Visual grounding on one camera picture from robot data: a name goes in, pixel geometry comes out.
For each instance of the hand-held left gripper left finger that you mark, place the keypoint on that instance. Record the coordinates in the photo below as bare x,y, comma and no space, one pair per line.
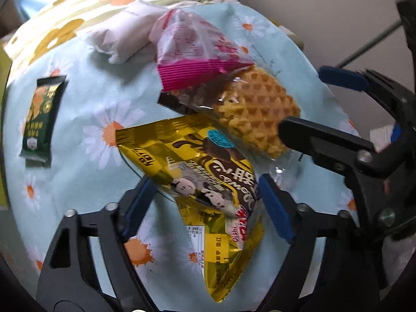
135,213

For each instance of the dark green small packet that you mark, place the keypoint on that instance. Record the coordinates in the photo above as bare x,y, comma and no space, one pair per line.
40,113

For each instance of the clear waffle packet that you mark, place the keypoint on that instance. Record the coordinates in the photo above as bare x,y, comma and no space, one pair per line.
253,104

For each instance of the yellow-green cardboard box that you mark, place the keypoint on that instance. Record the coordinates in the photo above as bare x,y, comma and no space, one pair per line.
3,60

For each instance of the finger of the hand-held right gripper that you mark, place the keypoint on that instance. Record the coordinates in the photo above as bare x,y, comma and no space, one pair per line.
344,78
325,139

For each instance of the magenta white snack packet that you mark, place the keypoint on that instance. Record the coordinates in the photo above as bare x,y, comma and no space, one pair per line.
195,55

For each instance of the metal clothes rack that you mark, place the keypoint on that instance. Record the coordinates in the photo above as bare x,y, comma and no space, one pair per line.
367,44

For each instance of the white soft snack packet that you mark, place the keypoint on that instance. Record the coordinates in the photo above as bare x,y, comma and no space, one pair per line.
130,29

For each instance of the daisy print blue tablecloth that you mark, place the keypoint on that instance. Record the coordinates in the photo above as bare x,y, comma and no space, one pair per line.
97,78

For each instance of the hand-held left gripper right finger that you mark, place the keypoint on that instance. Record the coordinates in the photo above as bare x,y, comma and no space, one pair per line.
276,208

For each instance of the gold chocolate snack packet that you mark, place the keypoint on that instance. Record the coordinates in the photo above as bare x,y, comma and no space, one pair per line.
201,169

